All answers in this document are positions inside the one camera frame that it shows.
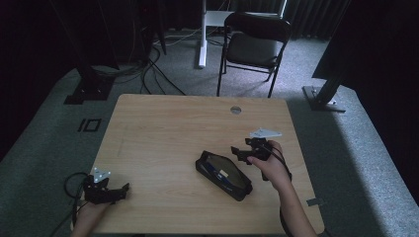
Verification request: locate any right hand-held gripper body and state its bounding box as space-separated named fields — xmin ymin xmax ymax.
xmin=244 ymin=127 xmax=284 ymax=163

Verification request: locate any grey tape piece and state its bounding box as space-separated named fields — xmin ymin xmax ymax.
xmin=305 ymin=197 xmax=326 ymax=207

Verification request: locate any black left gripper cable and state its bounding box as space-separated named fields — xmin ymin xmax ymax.
xmin=48 ymin=171 xmax=91 ymax=237

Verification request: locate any white floor cable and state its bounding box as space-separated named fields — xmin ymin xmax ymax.
xmin=153 ymin=27 xmax=203 ymax=47

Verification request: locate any black metal stand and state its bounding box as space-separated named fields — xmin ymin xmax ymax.
xmin=301 ymin=0 xmax=353 ymax=114
xmin=48 ymin=0 xmax=115 ymax=106

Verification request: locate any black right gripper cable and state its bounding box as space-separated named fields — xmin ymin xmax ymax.
xmin=261 ymin=143 xmax=294 ymax=237

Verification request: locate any person's right hand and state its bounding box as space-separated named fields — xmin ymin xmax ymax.
xmin=246 ymin=140 xmax=293 ymax=193

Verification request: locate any black pencil case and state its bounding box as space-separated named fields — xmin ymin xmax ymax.
xmin=195 ymin=150 xmax=254 ymax=202

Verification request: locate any black floor cable bundle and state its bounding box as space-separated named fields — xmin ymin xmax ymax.
xmin=92 ymin=43 xmax=188 ymax=97

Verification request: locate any person's left hand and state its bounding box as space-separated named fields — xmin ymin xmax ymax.
xmin=77 ymin=199 xmax=113 ymax=228

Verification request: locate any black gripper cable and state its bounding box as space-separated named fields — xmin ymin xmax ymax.
xmin=261 ymin=143 xmax=294 ymax=237
xmin=48 ymin=171 xmax=91 ymax=237

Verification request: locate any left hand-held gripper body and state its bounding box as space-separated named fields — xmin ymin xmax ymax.
xmin=82 ymin=167 xmax=124 ymax=205

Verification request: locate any black folding chair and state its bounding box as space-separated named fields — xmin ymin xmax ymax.
xmin=215 ymin=11 xmax=293 ymax=99

